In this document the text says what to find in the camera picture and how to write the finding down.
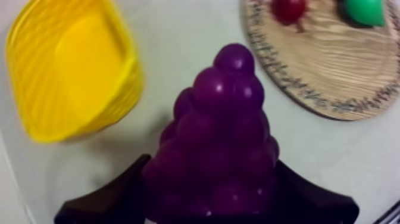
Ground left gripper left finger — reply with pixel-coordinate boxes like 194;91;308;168
54;153;152;224

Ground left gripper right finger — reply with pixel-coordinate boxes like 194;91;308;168
268;160;360;224

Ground purple toy grapes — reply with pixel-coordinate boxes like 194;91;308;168
142;43;280;221

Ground yellow plastic basket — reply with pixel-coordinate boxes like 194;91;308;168
5;0;145;144

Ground round wooden board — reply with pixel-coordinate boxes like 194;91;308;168
240;0;400;122

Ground silver metal bar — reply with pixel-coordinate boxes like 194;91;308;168
373;200;400;224

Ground small red fruit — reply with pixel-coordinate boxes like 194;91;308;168
270;0;308;33

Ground green toy pear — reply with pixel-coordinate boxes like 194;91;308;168
340;0;386;27

